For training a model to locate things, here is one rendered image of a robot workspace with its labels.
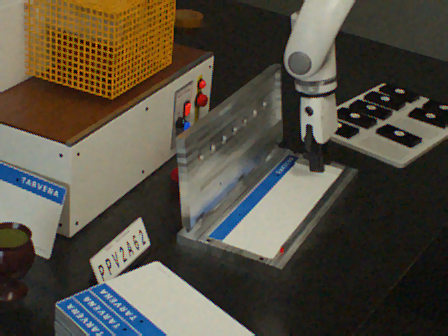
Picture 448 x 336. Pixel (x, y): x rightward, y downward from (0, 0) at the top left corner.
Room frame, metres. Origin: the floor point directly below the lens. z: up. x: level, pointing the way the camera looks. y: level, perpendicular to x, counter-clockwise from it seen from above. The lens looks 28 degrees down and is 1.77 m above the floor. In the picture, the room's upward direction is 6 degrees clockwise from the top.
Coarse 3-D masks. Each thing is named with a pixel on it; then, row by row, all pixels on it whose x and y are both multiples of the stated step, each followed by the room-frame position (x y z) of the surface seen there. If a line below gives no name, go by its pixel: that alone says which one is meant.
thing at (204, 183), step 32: (256, 96) 1.64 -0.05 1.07; (192, 128) 1.38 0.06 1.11; (224, 128) 1.49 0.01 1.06; (256, 128) 1.63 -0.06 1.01; (192, 160) 1.35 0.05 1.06; (224, 160) 1.48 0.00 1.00; (256, 160) 1.59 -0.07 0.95; (192, 192) 1.34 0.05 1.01; (224, 192) 1.45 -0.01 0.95; (192, 224) 1.32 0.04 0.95
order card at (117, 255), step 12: (132, 228) 1.27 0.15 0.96; (144, 228) 1.30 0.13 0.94; (120, 240) 1.24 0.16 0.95; (132, 240) 1.26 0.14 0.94; (144, 240) 1.29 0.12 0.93; (108, 252) 1.20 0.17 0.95; (120, 252) 1.22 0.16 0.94; (132, 252) 1.25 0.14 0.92; (96, 264) 1.16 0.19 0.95; (108, 264) 1.19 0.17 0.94; (120, 264) 1.21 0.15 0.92; (96, 276) 1.15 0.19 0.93; (108, 276) 1.17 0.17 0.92
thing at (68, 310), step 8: (72, 296) 1.01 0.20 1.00; (56, 304) 0.99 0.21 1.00; (64, 304) 0.99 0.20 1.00; (72, 304) 0.99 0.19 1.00; (56, 312) 0.98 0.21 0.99; (64, 312) 0.97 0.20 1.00; (72, 312) 0.97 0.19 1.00; (80, 312) 0.97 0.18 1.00; (56, 320) 0.98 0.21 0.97; (64, 320) 0.97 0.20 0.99; (72, 320) 0.95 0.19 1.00; (80, 320) 0.96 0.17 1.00; (88, 320) 0.96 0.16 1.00; (96, 320) 0.96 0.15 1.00; (56, 328) 0.98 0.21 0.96; (64, 328) 0.97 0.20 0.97; (72, 328) 0.95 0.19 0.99; (80, 328) 0.94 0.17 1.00; (88, 328) 0.94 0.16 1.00; (96, 328) 0.94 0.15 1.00; (104, 328) 0.94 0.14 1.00
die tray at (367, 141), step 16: (400, 112) 2.02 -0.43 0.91; (368, 128) 1.90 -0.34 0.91; (400, 128) 1.92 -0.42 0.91; (416, 128) 1.93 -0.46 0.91; (432, 128) 1.94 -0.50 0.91; (352, 144) 1.80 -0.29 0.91; (368, 144) 1.81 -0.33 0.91; (384, 144) 1.82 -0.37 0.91; (400, 144) 1.83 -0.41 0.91; (432, 144) 1.85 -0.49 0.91; (384, 160) 1.75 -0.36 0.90; (400, 160) 1.75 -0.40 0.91
